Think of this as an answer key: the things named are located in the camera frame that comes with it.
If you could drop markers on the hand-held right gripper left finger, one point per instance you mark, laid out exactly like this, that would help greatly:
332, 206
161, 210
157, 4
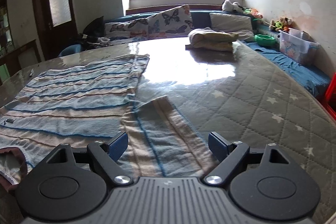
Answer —
118, 146

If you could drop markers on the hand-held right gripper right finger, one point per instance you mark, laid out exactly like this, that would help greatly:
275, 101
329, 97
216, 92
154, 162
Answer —
218, 146

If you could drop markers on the blue beige striped sweater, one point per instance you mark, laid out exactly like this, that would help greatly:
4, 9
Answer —
78, 98

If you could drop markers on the blue sofa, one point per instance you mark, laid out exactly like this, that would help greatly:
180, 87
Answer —
288, 66

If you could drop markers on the white crumpled cloth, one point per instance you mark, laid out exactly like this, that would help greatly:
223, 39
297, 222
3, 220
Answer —
103, 40

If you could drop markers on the folded yellow beige cloth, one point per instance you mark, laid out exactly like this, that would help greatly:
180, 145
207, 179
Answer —
212, 39

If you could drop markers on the butterfly print pillow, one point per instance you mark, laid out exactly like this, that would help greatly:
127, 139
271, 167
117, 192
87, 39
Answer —
139, 35
170, 19
126, 26

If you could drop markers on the green bowl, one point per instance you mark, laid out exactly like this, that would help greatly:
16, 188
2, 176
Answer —
265, 40

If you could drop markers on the black bag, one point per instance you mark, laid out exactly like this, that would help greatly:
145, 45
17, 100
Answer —
90, 29

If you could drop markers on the red plastic stool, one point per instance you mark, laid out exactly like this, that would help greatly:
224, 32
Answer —
330, 98

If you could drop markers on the grey pillow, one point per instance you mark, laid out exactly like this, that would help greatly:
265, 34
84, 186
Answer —
231, 23

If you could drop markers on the clear plastic storage box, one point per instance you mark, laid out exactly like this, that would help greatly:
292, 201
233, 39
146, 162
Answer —
296, 47

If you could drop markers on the white panel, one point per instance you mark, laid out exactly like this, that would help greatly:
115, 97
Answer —
26, 57

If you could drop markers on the orange green plush toy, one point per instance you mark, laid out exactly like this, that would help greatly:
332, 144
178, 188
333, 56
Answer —
253, 12

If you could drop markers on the dark wooden sideboard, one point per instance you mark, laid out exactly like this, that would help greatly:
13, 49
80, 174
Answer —
13, 56

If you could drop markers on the white black plush toy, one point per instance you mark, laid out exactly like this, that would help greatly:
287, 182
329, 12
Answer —
232, 6

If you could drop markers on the brown plush toy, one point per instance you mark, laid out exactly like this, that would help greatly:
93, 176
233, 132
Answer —
285, 21

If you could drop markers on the dark wooden door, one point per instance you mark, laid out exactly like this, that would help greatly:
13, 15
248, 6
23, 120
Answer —
42, 3

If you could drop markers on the glass front cabinet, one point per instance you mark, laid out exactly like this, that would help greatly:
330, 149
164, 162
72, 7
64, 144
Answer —
5, 29

